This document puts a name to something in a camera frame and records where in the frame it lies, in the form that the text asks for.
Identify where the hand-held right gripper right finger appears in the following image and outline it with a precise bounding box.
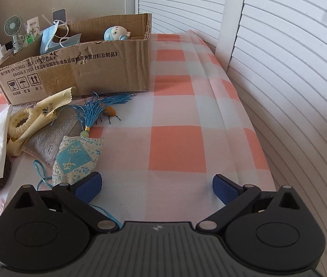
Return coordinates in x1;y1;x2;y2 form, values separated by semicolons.
197;174;307;234

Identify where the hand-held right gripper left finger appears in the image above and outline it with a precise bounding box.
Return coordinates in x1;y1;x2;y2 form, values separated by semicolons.
9;172;124;234

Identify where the blue tasselled sachet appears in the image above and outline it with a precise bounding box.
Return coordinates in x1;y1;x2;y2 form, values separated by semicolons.
33;92;134;198

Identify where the orange hair clip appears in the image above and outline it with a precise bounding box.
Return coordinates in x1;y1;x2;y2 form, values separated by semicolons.
106;107;122;123

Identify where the cream scrunchie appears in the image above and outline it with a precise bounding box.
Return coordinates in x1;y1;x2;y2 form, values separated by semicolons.
8;107;41;137

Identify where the brown cardboard box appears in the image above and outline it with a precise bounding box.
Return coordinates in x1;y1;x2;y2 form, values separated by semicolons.
0;13;152;106

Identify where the grey fabric mask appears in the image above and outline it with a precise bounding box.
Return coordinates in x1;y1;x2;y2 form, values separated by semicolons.
22;130;66;169
46;112;87;142

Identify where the yellow cloth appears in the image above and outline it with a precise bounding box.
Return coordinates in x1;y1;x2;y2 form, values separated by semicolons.
8;87;76;157

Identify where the white louvered wardrobe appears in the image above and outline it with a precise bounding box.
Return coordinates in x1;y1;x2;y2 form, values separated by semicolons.
135;0;327;277

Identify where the blue plush toy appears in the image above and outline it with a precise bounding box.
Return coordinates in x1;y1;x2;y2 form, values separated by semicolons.
103;26;131;41

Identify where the white tube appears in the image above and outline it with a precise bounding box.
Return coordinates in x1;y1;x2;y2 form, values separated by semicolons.
26;19;39;35

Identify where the grey phone stand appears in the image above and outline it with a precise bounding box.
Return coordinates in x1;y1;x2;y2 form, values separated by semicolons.
52;9;66;24

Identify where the green mini desk fan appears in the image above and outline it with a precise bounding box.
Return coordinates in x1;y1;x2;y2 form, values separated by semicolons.
4;16;26;50

